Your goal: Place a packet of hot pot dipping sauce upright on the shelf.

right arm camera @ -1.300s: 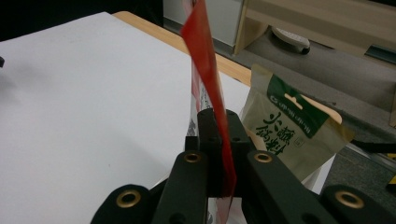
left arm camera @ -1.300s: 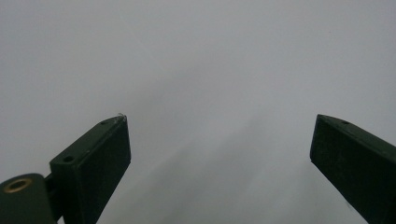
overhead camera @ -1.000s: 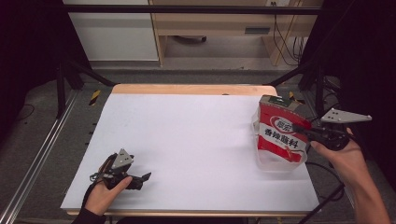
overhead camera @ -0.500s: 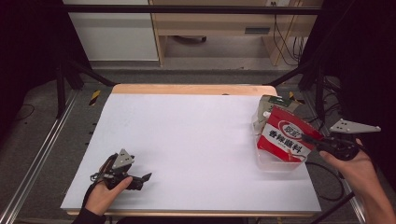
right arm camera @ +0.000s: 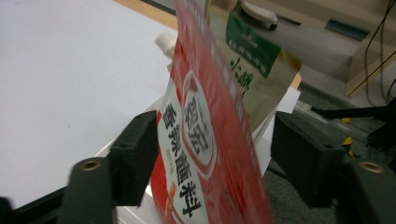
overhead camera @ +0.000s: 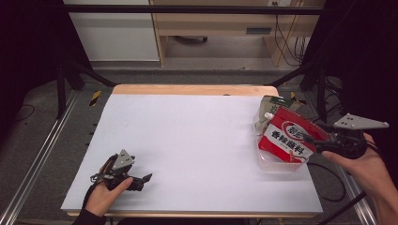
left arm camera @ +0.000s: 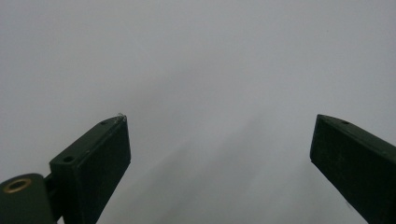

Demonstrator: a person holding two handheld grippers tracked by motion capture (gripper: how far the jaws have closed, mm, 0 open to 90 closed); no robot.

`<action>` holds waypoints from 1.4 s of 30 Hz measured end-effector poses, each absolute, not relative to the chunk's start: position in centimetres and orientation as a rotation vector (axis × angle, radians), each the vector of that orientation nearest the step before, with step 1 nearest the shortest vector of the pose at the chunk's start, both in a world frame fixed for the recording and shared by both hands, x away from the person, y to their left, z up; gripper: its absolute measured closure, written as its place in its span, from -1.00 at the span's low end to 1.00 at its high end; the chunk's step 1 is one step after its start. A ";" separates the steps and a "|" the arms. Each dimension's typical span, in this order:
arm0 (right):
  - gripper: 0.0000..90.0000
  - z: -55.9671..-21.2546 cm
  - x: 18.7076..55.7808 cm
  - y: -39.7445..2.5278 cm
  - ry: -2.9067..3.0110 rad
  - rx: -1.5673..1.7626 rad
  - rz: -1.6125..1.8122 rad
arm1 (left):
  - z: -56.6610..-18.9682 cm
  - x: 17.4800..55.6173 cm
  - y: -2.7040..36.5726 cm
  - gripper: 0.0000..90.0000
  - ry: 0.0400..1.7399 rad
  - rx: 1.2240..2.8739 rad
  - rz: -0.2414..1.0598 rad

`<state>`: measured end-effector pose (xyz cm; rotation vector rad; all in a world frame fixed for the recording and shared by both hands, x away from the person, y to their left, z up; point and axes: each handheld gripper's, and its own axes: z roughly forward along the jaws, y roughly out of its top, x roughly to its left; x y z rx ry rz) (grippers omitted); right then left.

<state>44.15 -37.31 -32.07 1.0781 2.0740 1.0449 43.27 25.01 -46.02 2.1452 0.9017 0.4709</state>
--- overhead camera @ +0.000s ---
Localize black metal stand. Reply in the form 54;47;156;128
268;58;329;124
55;58;117;120

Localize yellow black tape strip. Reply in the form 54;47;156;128
289;91;308;106
88;89;103;108

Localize clear plastic container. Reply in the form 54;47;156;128
253;106;310;173

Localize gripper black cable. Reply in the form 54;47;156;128
314;190;368;225
81;174;102;210

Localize white table sheet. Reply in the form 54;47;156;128
60;94;324;215

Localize wooden desk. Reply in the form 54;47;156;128
149;0;327;68

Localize white cabinet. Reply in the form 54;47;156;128
63;0;161;62

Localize person's right hand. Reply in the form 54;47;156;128
320;132;389;202

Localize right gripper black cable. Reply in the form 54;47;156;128
314;190;368;225

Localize aluminium rail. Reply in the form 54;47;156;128
0;89;80;225
303;92;378;225

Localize thin black floor cable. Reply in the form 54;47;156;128
14;103;36;124

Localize person's left hand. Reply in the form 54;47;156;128
84;176;134;218

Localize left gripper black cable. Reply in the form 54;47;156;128
81;174;102;210

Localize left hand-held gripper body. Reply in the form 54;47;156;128
89;148;145;192

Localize black desk cables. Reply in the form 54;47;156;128
273;2;307;68

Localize wooden table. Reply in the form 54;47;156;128
64;83;317;219

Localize red seasoning packet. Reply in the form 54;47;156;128
257;105;331;165

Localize black horizontal frame bar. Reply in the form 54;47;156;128
61;4;325;16

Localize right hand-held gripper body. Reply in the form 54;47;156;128
314;112;390;160

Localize black curtain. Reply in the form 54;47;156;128
301;0;398;182
0;0;92;144

